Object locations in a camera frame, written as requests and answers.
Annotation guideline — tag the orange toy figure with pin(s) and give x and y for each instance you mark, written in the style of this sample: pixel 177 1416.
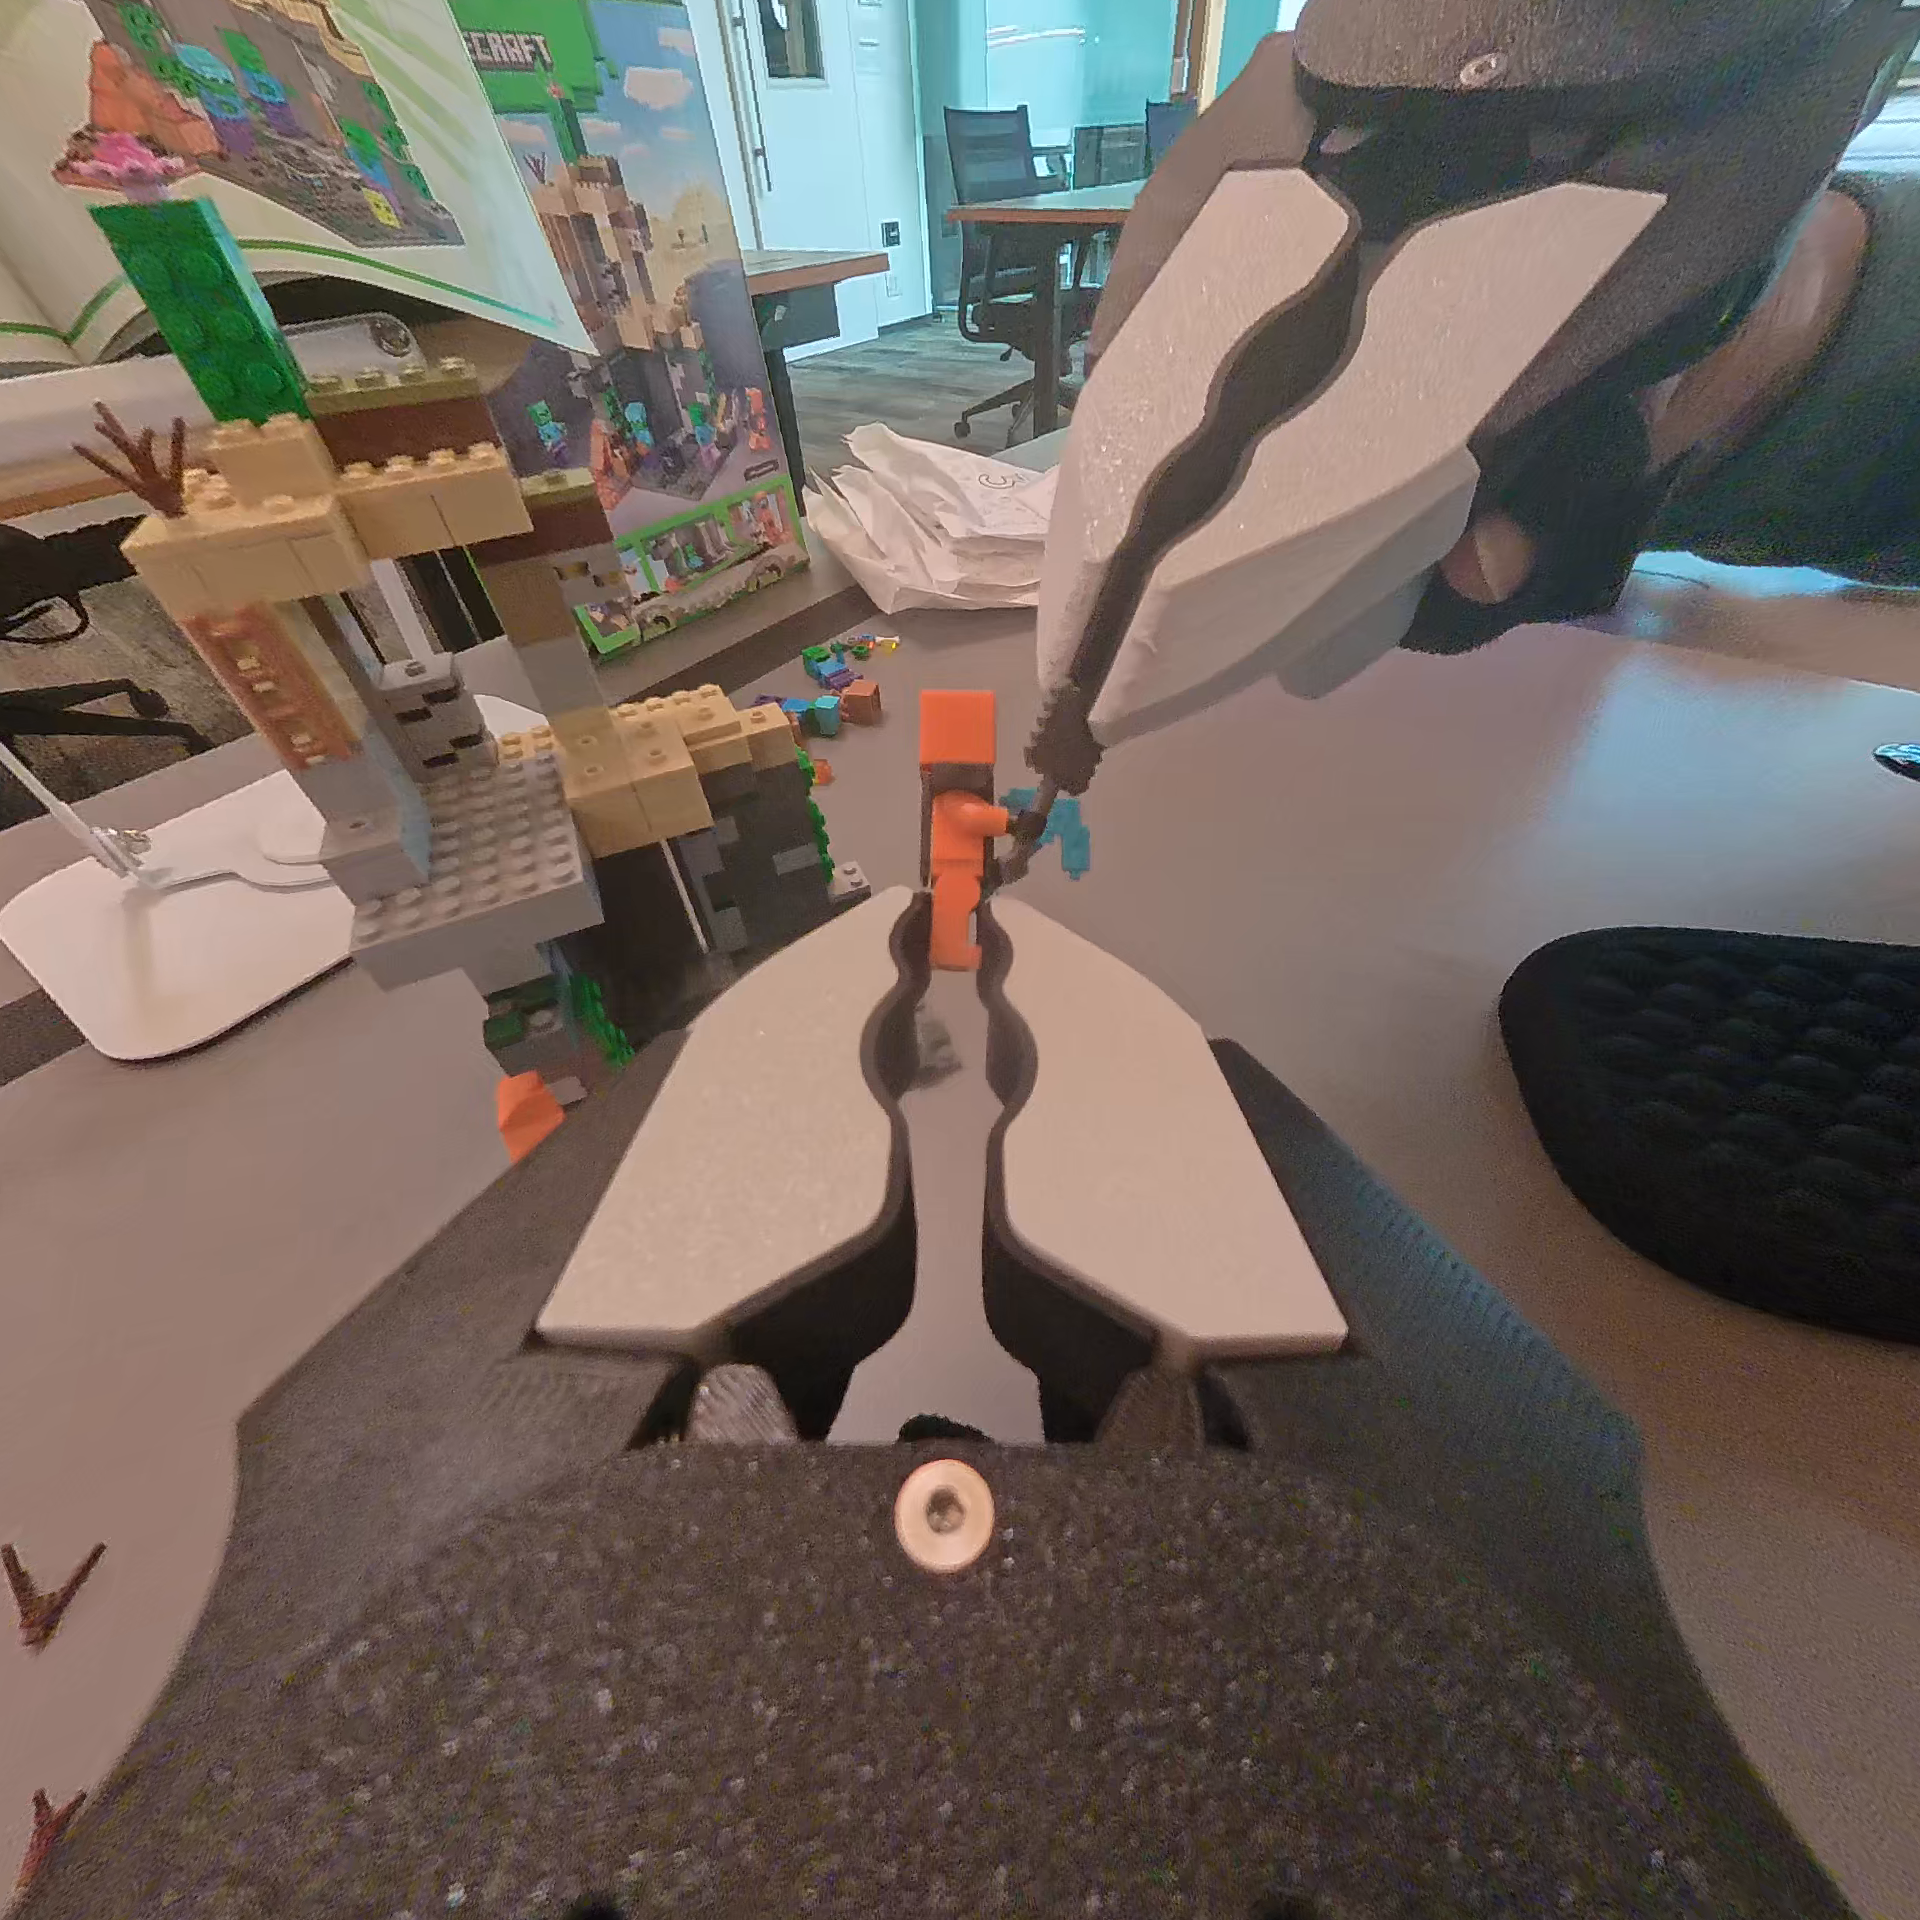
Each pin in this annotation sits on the orange toy figure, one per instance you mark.
pixel 956 855

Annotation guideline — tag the white book stand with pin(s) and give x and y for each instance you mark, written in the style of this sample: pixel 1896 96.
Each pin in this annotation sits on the white book stand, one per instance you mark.
pixel 136 960

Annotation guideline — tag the black office chair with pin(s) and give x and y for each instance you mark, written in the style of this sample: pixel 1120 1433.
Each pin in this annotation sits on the black office chair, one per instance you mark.
pixel 998 166
pixel 59 600
pixel 1171 136

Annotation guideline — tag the green toy set box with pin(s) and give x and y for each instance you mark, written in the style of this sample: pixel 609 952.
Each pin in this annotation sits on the green toy set box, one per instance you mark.
pixel 675 300

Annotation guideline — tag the white glazed door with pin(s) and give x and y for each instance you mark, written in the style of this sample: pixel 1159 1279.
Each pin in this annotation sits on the white glazed door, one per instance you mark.
pixel 839 119

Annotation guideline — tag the wood-edged side table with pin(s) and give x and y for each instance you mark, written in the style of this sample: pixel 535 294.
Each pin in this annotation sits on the wood-edged side table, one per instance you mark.
pixel 59 491

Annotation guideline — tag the person's right hand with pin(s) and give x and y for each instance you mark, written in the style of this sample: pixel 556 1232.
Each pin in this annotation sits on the person's right hand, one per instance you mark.
pixel 1786 315

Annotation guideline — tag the wood-topped office table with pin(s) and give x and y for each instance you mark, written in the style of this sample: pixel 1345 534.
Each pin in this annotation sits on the wood-topped office table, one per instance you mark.
pixel 1049 211
pixel 819 271

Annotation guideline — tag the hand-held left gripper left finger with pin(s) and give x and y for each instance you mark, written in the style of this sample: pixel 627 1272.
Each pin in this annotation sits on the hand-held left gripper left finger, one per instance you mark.
pixel 734 1185

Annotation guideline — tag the pile of small toy figures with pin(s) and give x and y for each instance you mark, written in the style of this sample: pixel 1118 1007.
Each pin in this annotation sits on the pile of small toy figures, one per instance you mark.
pixel 833 691

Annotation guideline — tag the toy pickaxe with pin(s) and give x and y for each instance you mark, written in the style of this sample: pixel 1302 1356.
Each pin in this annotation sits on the toy pickaxe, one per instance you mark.
pixel 1059 763

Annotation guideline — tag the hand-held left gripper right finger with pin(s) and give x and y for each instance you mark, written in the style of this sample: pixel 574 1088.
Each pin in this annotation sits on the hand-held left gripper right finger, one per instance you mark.
pixel 1171 1185

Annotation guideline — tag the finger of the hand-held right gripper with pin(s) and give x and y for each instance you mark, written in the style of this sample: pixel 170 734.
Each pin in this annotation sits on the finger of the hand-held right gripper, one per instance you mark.
pixel 1380 420
pixel 1171 346

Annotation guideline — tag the instruction booklet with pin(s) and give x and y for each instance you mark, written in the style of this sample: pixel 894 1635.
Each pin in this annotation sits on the instruction booklet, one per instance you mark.
pixel 435 180

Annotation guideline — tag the toy brick building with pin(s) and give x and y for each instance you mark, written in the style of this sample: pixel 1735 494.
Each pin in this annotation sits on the toy brick building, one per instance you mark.
pixel 495 839

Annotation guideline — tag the brown toy twig piece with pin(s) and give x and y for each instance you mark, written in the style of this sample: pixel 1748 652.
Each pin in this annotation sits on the brown toy twig piece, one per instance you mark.
pixel 44 1828
pixel 36 1604

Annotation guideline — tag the black textured pad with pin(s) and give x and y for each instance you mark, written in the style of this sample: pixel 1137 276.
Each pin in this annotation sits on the black textured pad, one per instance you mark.
pixel 1739 1124

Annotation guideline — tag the grey desk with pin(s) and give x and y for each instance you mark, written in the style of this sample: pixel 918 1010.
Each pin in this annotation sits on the grey desk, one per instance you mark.
pixel 1348 900

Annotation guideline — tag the white paper bag pile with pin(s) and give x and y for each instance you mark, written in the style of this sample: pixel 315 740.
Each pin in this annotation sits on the white paper bag pile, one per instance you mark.
pixel 930 523

